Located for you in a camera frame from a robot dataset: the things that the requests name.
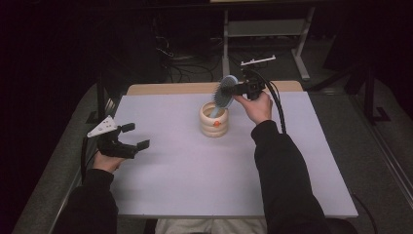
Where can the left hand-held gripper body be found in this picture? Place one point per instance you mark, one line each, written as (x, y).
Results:
(113, 148)

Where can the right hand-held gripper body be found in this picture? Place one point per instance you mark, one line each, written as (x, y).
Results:
(253, 86)

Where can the light blue hairbrush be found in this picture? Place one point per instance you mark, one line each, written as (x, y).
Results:
(224, 92)

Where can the cream ribbed holder cup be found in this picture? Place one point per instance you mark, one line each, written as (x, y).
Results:
(213, 125)

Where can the person's left hand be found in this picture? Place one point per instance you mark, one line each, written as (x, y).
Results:
(107, 164)

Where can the person's right hand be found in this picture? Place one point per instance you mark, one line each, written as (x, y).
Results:
(258, 109)

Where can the lilac table mat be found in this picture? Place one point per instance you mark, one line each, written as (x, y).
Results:
(195, 175)

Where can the grey metal stand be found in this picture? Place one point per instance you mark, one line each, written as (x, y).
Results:
(266, 27)

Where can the person's lap light trousers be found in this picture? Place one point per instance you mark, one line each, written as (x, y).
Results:
(211, 226)

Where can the black stand with foot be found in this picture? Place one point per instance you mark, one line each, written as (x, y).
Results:
(369, 97)

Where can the black stand post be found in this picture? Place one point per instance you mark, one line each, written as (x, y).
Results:
(100, 97)

